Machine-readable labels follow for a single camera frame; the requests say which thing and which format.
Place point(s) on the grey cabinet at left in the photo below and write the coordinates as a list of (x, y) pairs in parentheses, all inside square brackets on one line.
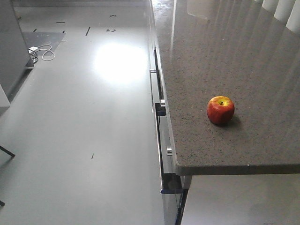
[(14, 54)]

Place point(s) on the dark speckled stone counter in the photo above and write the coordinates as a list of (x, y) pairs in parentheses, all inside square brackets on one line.
[(237, 49)]

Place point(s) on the white power adapter with cable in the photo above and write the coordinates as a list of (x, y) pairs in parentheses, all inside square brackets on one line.
[(47, 53)]

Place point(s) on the silver drawer handle knob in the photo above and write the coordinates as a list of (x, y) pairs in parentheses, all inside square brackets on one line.
[(162, 103)]

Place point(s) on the red yellow apple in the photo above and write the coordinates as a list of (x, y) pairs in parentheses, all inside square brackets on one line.
[(220, 110)]

